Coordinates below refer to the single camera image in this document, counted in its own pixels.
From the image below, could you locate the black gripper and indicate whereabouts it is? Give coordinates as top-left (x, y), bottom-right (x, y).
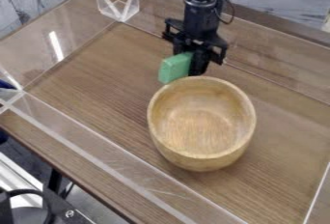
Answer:
top-left (163, 0), bottom-right (229, 76)

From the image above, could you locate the brown wooden bowl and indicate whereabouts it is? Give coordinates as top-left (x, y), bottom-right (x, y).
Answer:
top-left (147, 76), bottom-right (257, 172)

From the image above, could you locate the black cable bottom left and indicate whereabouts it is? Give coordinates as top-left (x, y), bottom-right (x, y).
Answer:
top-left (0, 188), bottom-right (57, 224)

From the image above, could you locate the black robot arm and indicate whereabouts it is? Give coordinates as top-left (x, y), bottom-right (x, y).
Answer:
top-left (163, 0), bottom-right (229, 76)

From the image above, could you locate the green rectangular block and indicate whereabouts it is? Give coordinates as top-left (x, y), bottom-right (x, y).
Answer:
top-left (159, 52), bottom-right (193, 84)

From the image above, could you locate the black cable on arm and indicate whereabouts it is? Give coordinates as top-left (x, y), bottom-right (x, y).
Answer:
top-left (213, 0), bottom-right (237, 26)

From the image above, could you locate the blue object at left edge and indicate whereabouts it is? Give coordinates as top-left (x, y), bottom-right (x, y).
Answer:
top-left (0, 79), bottom-right (16, 90)

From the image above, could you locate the clear acrylic corner bracket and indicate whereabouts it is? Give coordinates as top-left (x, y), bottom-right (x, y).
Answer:
top-left (97, 0), bottom-right (139, 23)

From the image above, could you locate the black table leg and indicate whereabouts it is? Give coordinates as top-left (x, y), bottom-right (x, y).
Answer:
top-left (49, 169), bottom-right (63, 193)

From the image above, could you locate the grey metal base plate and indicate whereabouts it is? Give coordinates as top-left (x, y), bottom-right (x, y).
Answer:
top-left (0, 188), bottom-right (95, 224)

